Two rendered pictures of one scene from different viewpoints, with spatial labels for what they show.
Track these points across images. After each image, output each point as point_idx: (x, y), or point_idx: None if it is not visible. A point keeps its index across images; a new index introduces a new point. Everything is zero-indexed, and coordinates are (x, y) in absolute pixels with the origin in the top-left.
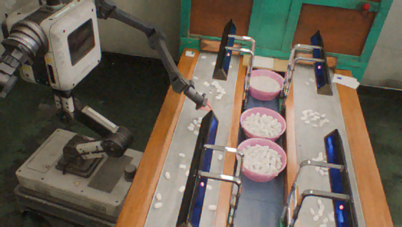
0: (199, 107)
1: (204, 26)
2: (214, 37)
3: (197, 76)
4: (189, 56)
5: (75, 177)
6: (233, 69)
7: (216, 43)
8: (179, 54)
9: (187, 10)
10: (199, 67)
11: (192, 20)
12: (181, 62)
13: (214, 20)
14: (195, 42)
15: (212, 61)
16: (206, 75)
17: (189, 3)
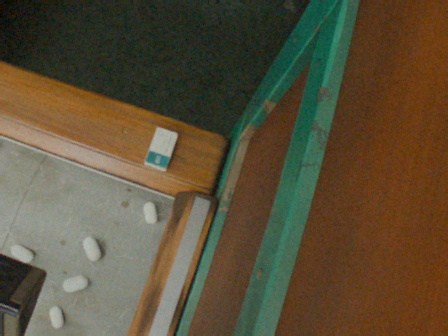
0: None
1: (238, 200)
2: (202, 262)
3: (12, 162)
4: (147, 148)
5: None
6: (48, 334)
7: (166, 269)
8: (231, 131)
9: (277, 75)
10: (81, 182)
11: (264, 126)
12: (103, 107)
13: (229, 253)
14: (224, 177)
15: (123, 249)
16: (12, 199)
17: (288, 66)
